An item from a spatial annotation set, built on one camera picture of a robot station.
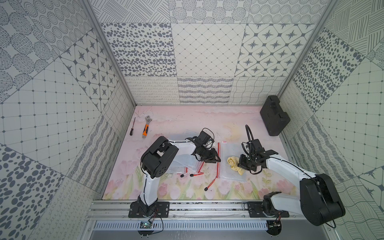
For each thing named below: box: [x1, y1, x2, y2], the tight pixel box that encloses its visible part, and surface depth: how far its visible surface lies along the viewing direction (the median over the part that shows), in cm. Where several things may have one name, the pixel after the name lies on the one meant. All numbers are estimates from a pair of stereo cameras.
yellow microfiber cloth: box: [227, 156, 245, 176], surface depth 87 cm
